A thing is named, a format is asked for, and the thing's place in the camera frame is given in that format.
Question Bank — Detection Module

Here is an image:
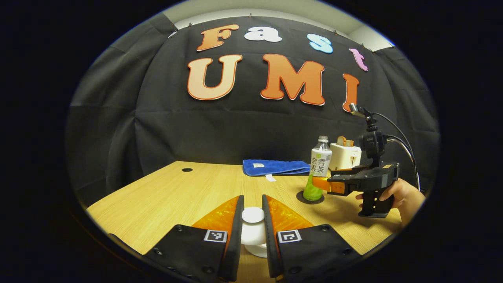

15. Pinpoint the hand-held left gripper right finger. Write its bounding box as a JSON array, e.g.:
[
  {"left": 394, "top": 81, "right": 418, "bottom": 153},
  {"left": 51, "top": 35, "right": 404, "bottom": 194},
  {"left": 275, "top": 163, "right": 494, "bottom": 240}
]
[{"left": 262, "top": 194, "right": 362, "bottom": 280}]

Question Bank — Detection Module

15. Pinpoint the white teacup lid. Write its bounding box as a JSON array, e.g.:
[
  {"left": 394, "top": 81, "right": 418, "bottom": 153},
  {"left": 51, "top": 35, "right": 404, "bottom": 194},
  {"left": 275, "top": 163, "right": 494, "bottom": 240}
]
[{"left": 240, "top": 207, "right": 268, "bottom": 258}]

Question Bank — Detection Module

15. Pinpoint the dark round coaster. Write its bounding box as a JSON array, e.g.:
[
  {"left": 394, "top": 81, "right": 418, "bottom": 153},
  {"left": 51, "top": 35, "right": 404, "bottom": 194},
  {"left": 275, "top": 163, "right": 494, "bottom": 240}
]
[{"left": 296, "top": 190, "right": 325, "bottom": 205}]

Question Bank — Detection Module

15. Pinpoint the grey cable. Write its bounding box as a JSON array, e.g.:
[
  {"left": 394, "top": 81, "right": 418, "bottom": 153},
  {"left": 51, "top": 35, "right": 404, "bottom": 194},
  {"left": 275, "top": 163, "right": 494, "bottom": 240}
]
[{"left": 385, "top": 136, "right": 415, "bottom": 165}]

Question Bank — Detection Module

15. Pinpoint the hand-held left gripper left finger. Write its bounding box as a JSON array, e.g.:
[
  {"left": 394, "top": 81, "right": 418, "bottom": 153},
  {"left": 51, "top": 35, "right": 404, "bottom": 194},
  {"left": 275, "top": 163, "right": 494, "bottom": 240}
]
[{"left": 143, "top": 195, "right": 245, "bottom": 283}]

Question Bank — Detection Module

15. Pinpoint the blue towel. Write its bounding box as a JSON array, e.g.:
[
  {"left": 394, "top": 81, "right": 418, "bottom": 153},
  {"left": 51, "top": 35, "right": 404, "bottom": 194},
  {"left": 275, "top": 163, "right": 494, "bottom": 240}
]
[{"left": 242, "top": 159, "right": 312, "bottom": 182}]

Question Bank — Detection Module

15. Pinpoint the water bottle with white label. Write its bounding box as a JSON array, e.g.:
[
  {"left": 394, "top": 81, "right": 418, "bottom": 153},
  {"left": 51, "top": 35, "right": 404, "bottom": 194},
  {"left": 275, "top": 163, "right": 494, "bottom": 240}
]
[{"left": 303, "top": 136, "right": 333, "bottom": 202}]

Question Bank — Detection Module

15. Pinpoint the white toaster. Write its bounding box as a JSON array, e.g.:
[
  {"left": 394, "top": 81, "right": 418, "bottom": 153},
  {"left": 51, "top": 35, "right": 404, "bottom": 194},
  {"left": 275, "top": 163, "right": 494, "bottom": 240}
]
[{"left": 329, "top": 142, "right": 362, "bottom": 171}]

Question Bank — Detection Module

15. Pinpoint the black cable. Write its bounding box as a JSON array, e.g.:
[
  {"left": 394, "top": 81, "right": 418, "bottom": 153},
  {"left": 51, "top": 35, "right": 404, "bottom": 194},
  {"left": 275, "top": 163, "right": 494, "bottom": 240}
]
[{"left": 371, "top": 112, "right": 421, "bottom": 191}]

